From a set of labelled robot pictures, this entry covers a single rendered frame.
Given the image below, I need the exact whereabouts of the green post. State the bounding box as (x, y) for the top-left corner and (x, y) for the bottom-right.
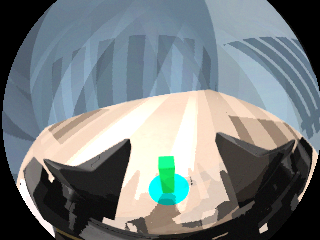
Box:
(159, 156), (176, 193)

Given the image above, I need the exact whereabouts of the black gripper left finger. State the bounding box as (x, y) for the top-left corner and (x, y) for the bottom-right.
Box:
(43, 139), (132, 220)

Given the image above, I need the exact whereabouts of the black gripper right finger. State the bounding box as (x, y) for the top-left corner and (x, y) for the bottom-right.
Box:
(215, 132), (296, 208)

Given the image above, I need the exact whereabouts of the cyan flat circle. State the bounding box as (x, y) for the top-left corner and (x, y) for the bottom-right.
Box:
(148, 173), (189, 205)

